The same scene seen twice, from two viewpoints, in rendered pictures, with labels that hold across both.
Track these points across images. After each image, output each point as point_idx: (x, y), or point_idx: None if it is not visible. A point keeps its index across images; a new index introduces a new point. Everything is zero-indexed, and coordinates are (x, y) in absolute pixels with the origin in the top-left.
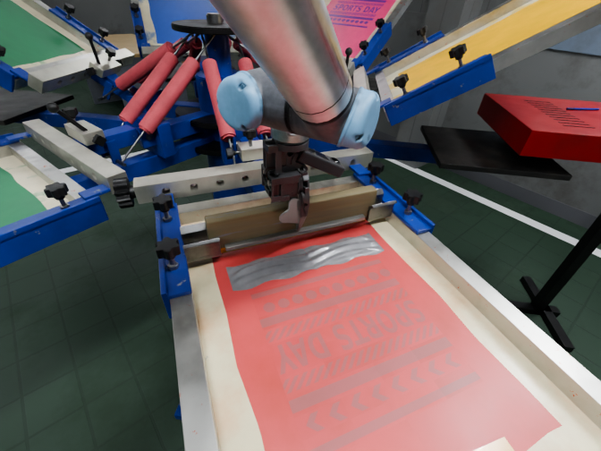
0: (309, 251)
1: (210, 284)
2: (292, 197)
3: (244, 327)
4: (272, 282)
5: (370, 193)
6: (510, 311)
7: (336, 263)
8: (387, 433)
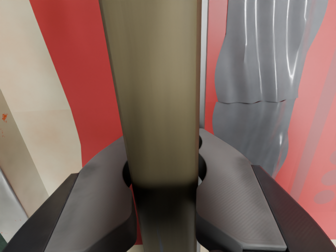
0: (244, 94)
1: None
2: (136, 218)
3: (331, 226)
4: (277, 182)
5: None
6: None
7: (314, 32)
8: None
